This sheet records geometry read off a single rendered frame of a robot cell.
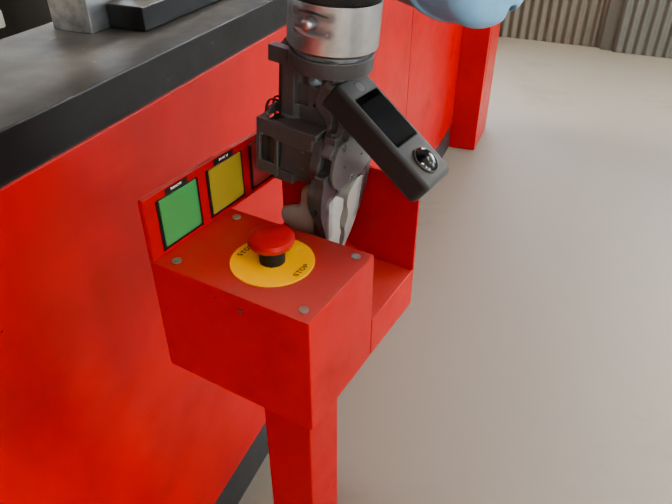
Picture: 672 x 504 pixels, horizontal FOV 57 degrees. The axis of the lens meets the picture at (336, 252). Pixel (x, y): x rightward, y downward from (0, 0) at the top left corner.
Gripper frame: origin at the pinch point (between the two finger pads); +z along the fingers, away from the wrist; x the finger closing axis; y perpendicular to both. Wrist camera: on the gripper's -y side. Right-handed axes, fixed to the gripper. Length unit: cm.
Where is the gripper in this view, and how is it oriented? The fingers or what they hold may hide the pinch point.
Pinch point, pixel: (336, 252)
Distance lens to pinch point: 62.2
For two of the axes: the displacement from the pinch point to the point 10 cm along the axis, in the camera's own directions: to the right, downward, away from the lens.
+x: -5.1, 4.9, -7.1
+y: -8.6, -3.6, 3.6
